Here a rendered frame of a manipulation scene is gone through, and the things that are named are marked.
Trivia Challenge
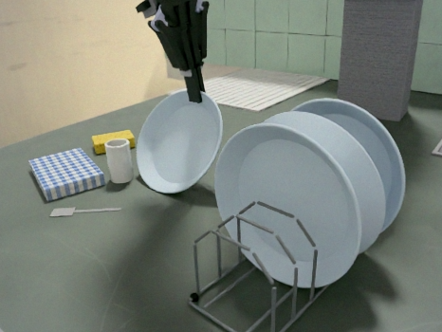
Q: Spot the white ribbed draining mat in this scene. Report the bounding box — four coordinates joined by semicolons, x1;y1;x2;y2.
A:
203;67;330;113

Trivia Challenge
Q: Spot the blue and white checkered towel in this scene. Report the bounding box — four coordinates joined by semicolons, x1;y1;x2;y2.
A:
29;148;105;201

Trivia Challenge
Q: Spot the yellow sponge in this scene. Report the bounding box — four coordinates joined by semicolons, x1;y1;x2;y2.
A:
92;130;136;154

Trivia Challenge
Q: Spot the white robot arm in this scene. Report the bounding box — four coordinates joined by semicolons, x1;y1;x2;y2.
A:
135;0;157;19

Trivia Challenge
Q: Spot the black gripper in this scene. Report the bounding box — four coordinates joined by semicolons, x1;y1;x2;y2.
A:
148;0;210;103

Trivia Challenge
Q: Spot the white cup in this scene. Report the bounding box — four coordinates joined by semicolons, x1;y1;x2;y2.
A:
104;138;134;183

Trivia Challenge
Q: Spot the grey wire dish rack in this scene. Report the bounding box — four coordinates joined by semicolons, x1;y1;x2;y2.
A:
189;201;330;332

